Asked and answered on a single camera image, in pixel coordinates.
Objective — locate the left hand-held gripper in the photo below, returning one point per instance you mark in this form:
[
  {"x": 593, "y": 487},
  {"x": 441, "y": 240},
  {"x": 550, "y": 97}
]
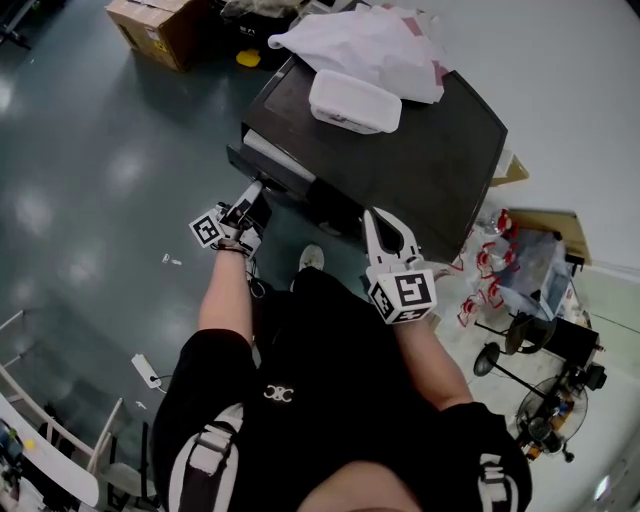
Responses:
[{"x": 207, "y": 230}]

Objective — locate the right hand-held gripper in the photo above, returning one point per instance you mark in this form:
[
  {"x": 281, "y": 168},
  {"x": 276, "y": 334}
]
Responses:
[{"x": 410, "y": 292}]

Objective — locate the dark cabinet drawer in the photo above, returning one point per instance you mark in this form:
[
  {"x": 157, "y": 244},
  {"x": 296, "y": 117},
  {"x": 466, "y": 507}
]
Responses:
[{"x": 270, "y": 155}]

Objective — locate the person's left forearm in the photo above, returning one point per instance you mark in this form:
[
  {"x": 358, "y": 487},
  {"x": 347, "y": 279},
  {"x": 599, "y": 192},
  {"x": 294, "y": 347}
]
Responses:
[{"x": 225, "y": 300}]

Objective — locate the person's right forearm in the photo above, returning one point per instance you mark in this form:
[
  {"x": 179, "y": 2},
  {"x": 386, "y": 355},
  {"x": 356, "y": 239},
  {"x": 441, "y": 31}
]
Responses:
[{"x": 430, "y": 360}]

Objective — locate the black drawer cabinet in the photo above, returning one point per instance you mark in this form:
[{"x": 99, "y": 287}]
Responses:
[{"x": 425, "y": 165}]

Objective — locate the person's left white shoe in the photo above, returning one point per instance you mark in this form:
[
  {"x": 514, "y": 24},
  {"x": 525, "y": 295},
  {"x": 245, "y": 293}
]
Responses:
[{"x": 311, "y": 257}]

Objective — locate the pile of clear plastic bags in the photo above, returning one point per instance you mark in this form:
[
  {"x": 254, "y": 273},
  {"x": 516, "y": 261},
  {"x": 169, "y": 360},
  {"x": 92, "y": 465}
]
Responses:
[{"x": 487, "y": 270}]

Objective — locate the white paper scrap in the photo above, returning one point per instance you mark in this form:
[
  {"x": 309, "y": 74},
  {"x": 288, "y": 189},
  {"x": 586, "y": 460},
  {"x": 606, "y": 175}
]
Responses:
[{"x": 170, "y": 260}]

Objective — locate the white plastic lidded container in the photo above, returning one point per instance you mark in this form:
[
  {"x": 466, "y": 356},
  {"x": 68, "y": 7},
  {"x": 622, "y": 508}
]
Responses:
[{"x": 355, "y": 102}]

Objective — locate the white foam board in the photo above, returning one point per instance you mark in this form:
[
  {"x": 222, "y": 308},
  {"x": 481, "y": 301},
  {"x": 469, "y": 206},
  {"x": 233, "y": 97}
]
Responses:
[{"x": 502, "y": 160}]

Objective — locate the small cardboard piece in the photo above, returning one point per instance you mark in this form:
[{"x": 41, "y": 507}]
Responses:
[{"x": 512, "y": 170}]

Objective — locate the black round stand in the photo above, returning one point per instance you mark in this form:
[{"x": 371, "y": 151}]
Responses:
[{"x": 485, "y": 360}]

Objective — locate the large flat cardboard sheet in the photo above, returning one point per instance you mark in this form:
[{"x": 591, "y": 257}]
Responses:
[{"x": 550, "y": 220}]

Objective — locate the person's black clothing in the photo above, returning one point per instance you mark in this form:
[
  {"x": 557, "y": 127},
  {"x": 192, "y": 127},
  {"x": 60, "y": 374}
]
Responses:
[{"x": 325, "y": 400}]

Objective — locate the brown cardboard box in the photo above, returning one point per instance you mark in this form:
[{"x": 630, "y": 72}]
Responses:
[{"x": 160, "y": 30}]

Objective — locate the white and pink plastic bag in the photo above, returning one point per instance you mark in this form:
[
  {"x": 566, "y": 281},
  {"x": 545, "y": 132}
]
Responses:
[{"x": 370, "y": 45}]

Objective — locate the white power strip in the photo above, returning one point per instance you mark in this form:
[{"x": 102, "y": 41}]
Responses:
[{"x": 146, "y": 371}]

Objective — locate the black floor fan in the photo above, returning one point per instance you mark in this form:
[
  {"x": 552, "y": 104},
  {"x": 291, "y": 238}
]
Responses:
[{"x": 550, "y": 415}]

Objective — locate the small yellow object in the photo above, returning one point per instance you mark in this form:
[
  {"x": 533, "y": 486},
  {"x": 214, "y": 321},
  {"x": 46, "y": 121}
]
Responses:
[{"x": 30, "y": 443}]

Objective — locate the white table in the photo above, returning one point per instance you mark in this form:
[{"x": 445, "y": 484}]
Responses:
[{"x": 50, "y": 465}]

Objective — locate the dark round container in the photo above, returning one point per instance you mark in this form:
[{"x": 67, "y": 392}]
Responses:
[{"x": 10, "y": 440}]

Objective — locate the white chair with black frame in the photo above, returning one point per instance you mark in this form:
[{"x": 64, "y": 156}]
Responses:
[{"x": 125, "y": 475}]

